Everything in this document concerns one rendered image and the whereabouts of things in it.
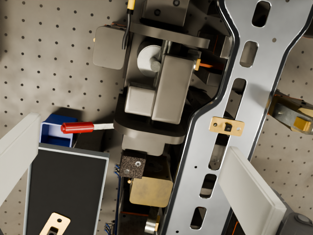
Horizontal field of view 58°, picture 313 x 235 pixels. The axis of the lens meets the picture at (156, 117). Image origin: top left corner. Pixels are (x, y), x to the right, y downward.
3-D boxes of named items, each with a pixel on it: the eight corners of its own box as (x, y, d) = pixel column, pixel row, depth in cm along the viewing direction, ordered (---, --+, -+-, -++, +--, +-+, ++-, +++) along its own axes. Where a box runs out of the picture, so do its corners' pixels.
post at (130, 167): (138, 118, 98) (141, 179, 60) (124, 115, 97) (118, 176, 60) (141, 104, 97) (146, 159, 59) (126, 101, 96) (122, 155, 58)
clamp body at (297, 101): (268, 100, 100) (333, 140, 67) (236, 94, 98) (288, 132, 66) (274, 82, 98) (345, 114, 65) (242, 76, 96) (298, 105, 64)
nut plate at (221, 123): (245, 122, 69) (247, 123, 68) (240, 136, 70) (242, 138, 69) (212, 116, 68) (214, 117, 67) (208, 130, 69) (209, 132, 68)
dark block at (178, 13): (160, 24, 89) (183, 27, 49) (139, 18, 88) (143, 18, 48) (164, 7, 87) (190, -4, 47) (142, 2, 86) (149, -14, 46)
